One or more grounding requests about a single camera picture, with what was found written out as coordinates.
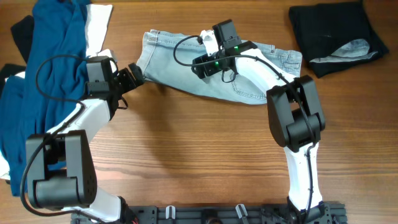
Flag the light blue denim shorts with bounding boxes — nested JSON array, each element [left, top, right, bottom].
[[137, 29, 302, 105]]

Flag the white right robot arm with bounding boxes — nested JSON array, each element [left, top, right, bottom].
[[191, 47, 326, 223]]

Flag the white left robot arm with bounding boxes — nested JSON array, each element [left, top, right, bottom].
[[20, 58, 144, 223]]

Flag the blue shirt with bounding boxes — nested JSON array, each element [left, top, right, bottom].
[[1, 0, 90, 197]]

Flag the white cloth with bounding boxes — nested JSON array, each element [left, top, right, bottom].
[[85, 4, 113, 57]]

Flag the black garment at left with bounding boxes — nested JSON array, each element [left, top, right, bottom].
[[1, 16, 34, 93]]

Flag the black folded garment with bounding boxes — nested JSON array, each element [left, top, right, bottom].
[[289, 1, 389, 78]]

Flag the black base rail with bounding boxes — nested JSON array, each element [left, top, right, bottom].
[[70, 202, 348, 224]]

